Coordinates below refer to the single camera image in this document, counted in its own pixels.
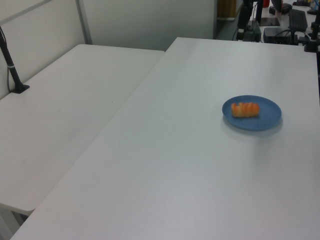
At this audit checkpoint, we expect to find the blue round plate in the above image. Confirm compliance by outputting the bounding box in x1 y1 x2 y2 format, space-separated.
221 95 283 132

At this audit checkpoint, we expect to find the dark box with base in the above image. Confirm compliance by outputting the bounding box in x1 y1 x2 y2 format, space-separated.
244 20 261 42

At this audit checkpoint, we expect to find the black pole with square base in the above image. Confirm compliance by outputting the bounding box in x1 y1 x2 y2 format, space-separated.
0 24 31 94

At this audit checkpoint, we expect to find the wooden cabinet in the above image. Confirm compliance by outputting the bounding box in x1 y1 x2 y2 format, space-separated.
216 0 237 20

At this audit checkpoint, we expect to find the dark robot gripper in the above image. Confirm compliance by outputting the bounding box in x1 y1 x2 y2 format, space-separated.
236 6 253 41

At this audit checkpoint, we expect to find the orange twisted bread roll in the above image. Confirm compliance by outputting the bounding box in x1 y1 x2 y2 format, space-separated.
230 101 261 119

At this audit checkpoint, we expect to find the thin black cable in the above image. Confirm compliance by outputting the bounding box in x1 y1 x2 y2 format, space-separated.
6 66 13 93

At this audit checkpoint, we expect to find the black camera clamp stand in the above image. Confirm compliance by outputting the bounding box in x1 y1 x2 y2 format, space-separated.
303 21 320 53

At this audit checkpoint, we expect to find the black electronics box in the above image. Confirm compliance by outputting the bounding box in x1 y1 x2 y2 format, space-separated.
263 27 299 46

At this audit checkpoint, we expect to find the white side table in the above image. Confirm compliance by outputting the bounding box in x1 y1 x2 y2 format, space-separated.
0 44 166 216

